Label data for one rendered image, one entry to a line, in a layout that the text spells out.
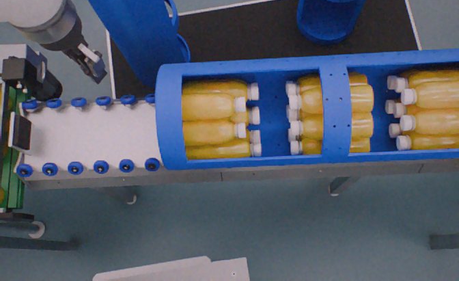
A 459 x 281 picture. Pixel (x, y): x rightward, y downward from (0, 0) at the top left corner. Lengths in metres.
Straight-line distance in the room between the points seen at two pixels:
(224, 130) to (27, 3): 0.70
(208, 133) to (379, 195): 1.34
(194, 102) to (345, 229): 1.34
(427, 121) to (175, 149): 0.63
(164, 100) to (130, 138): 0.35
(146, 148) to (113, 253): 1.03
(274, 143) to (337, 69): 0.31
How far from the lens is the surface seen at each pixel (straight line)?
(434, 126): 1.32
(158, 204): 2.39
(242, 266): 1.26
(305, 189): 2.37
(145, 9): 1.71
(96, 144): 1.52
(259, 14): 2.48
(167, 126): 1.18
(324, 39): 2.37
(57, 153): 1.56
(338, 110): 1.18
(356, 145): 1.30
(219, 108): 1.21
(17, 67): 1.61
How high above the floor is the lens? 2.33
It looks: 75 degrees down
